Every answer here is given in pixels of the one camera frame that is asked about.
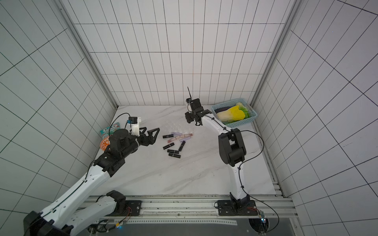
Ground teal plastic basket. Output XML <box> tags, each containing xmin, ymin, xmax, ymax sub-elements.
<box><xmin>211</xmin><ymin>98</ymin><xmax>258</xmax><ymax>128</ymax></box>

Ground green candy packet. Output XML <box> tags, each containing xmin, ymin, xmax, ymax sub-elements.
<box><xmin>100</xmin><ymin>122</ymin><xmax>120</xmax><ymax>139</ymax></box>

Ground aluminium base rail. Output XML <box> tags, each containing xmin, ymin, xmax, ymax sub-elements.
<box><xmin>76</xmin><ymin>194</ymin><xmax>297</xmax><ymax>226</ymax></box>

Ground orange patterned cup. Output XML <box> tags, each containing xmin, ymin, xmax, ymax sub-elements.
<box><xmin>99</xmin><ymin>136</ymin><xmax>110</xmax><ymax>151</ymax></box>

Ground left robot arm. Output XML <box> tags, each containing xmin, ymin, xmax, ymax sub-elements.
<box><xmin>23</xmin><ymin>127</ymin><xmax>160</xmax><ymax>236</ymax></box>

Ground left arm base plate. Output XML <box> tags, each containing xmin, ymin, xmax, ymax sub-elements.
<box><xmin>117</xmin><ymin>200</ymin><xmax>142</xmax><ymax>217</ymax></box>

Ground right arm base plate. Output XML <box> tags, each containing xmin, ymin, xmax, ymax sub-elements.
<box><xmin>215</xmin><ymin>200</ymin><xmax>258</xmax><ymax>216</ymax></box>

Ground lilac lip gloss tube lower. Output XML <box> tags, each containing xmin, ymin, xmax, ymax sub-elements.
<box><xmin>180</xmin><ymin>136</ymin><xmax>192</xmax><ymax>142</ymax></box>

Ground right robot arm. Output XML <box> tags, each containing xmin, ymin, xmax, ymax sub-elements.
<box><xmin>185</xmin><ymin>98</ymin><xmax>251</xmax><ymax>210</ymax></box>

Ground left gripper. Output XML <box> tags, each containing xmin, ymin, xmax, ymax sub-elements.
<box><xmin>121</xmin><ymin>127</ymin><xmax>159</xmax><ymax>157</ymax></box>

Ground dark purple toy eggplant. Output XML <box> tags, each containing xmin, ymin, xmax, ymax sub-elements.
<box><xmin>214</xmin><ymin>107</ymin><xmax>232</xmax><ymax>114</ymax></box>

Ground black lipstick lowest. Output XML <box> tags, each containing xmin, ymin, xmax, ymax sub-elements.
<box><xmin>168</xmin><ymin>153</ymin><xmax>181</xmax><ymax>158</ymax></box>

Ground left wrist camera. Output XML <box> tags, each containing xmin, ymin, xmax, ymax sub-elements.
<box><xmin>128</xmin><ymin>117</ymin><xmax>141</xmax><ymax>136</ymax></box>

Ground clear acrylic lipstick organizer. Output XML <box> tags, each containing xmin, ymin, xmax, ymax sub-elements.
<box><xmin>161</xmin><ymin>116</ymin><xmax>195</xmax><ymax>134</ymax></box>

